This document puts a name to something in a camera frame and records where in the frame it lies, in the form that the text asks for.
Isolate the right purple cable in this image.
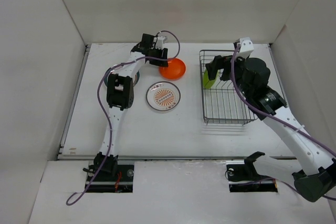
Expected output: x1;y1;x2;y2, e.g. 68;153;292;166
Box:
229;45;336;200

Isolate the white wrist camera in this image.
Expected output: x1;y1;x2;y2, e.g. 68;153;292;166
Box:
234;37;254;59
153;36;167;50

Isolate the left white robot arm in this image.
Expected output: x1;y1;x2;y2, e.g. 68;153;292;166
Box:
94;31;169;180

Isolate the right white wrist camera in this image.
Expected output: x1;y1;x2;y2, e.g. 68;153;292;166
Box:
234;37;254;59

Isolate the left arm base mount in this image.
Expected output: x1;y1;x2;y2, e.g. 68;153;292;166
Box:
82;152;134;193

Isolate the white plate teal rim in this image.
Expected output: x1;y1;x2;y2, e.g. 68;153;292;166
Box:
103;69;140;87

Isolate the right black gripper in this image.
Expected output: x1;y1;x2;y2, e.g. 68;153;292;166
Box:
205;51;252;98

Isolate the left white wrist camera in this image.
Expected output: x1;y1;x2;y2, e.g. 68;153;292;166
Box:
153;36;167;50

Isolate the lime green plate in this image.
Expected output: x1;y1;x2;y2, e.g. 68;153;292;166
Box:
203;70;218;89

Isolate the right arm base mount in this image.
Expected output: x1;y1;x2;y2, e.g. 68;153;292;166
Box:
225;152;278;193

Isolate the black wire dish rack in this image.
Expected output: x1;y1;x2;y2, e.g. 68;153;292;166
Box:
199;49;257;125

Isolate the purple cable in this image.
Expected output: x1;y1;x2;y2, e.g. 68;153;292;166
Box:
229;45;336;200
66;30;181;206

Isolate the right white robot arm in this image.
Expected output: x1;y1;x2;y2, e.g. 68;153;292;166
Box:
203;55;335;202

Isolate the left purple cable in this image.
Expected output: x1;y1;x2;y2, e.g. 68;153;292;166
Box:
66;30;181;206

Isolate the white plate orange sunburst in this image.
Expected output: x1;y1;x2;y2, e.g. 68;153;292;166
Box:
145;81;181;112

